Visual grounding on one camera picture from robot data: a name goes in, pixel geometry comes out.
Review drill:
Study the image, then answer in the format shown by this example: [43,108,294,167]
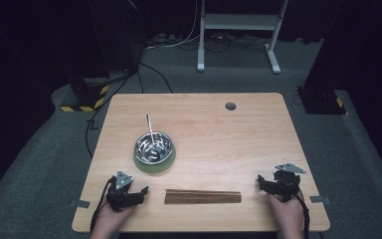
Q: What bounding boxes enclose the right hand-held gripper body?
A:
[268,162,307,203]

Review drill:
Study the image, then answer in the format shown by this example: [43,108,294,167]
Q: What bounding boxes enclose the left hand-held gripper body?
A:
[105,170,143,213]

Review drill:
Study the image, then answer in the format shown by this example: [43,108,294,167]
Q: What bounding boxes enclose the stainless steel bowl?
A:
[133,130,174,165]

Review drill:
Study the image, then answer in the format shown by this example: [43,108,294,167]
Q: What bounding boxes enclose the dark wooden chopstick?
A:
[164,191,243,197]
[165,188,242,195]

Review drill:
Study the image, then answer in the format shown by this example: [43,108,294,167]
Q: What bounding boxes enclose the person's left hand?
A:
[90,198,134,239]

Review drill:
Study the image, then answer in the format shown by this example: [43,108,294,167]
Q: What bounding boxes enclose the person's right hand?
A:
[267,193,304,239]

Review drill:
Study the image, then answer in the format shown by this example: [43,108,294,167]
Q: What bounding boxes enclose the grey tape strip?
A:
[70,199,92,209]
[308,194,332,205]

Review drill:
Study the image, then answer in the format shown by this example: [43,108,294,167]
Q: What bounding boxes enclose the row of brown chopsticks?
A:
[164,194,243,205]

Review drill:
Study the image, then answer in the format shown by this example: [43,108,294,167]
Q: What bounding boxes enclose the metal spoon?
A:
[145,114,163,159]

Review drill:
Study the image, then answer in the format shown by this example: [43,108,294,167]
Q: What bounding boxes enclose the black stand base yellow mark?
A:
[295,86,349,117]

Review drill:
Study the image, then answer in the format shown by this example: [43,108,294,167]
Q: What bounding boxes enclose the black yellow striped stand base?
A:
[60,78,110,114]

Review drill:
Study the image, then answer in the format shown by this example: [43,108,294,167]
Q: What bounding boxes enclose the power strip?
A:
[146,32,181,47]

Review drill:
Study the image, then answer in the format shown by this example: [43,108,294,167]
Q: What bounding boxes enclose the white metal stand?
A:
[196,0,289,75]

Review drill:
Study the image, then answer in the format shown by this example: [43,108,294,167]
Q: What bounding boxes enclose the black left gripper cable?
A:
[90,176,117,234]

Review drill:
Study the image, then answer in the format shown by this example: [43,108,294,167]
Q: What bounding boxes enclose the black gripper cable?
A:
[90,176,117,234]
[292,192,311,239]

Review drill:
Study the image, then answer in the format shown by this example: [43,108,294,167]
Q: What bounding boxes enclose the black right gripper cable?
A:
[292,192,311,239]

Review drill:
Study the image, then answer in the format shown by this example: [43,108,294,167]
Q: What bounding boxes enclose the black floor cable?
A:
[85,75,131,158]
[137,61,174,94]

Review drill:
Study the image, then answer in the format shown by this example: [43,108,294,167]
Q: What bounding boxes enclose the white floor cable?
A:
[143,0,202,52]

